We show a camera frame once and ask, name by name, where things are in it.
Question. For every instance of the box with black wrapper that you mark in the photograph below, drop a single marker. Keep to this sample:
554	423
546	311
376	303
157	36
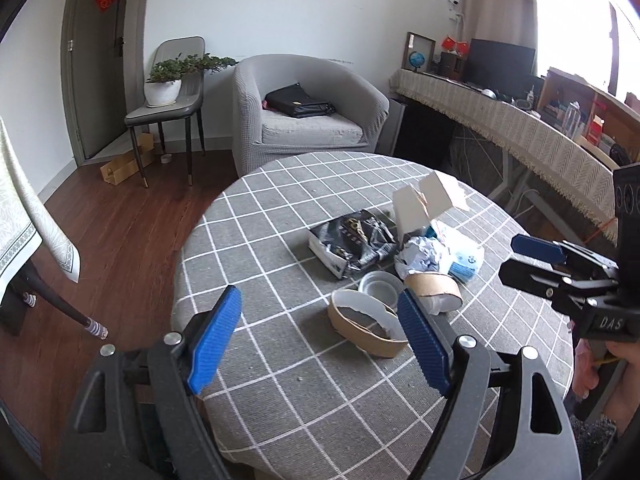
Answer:
352	247

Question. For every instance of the black monitor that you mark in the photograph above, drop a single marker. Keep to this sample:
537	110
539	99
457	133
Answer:
500	62

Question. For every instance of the white security camera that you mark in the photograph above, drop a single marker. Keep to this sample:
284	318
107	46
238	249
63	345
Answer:
455	1

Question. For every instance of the grey checked tablecloth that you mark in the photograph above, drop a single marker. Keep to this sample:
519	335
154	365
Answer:
300	400

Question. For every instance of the beige curtain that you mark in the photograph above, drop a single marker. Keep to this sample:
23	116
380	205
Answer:
500	0

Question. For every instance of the white cardboard box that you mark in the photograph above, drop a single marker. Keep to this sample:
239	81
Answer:
415	210

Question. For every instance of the flat cardboard box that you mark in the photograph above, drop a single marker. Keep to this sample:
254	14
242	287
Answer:
122	165

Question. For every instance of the grey dining chair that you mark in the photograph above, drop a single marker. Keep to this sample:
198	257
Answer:
180	50

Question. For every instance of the white paper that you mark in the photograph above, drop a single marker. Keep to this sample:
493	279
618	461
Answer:
422	257

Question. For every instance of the white patterned tablecloth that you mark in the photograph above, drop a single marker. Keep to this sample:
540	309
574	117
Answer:
20	210

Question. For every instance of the black handbag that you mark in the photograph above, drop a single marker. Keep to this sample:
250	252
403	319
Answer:
297	102

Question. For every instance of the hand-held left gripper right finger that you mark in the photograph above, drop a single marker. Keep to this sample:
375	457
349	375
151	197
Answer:
422	345

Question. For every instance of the dark table leg with sock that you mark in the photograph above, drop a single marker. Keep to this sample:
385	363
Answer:
65	307

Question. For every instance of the grey armchair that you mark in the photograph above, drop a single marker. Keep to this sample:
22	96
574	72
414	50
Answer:
310	130

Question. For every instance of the black cabinet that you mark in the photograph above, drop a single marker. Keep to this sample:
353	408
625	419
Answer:
425	130

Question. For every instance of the blue and white packet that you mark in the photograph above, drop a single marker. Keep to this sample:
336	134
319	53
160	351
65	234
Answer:
465	260

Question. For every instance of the person's right hand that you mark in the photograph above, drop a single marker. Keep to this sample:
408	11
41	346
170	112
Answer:
585	370

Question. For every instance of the wooden speaker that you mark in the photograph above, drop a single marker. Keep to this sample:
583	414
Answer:
451	65

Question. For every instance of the potted plant in white pot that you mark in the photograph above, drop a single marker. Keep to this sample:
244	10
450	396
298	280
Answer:
162	92

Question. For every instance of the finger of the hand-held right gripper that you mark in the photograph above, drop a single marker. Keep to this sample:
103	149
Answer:
537	249
525	277

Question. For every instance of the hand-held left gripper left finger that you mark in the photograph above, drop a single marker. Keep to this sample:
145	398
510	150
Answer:
215	342

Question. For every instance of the wooden picture frame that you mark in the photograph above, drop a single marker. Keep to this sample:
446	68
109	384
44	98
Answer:
419	42

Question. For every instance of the clear plastic bottle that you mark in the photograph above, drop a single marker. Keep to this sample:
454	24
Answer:
573	117

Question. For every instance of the brown cardboard tape core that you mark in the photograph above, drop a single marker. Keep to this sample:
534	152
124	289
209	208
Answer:
430	285

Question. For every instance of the small blue globe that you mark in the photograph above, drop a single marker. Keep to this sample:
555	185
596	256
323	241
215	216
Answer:
416	60

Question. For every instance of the grey door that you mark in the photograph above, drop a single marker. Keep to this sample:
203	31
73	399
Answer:
95	85

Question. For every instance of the wooden shelf box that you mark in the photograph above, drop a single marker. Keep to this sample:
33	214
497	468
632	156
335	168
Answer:
555	90

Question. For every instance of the small red flags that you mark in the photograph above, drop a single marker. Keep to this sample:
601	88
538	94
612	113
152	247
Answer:
456	45

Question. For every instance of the beige fringed desk cloth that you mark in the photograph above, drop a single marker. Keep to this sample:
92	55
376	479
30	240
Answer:
525	135

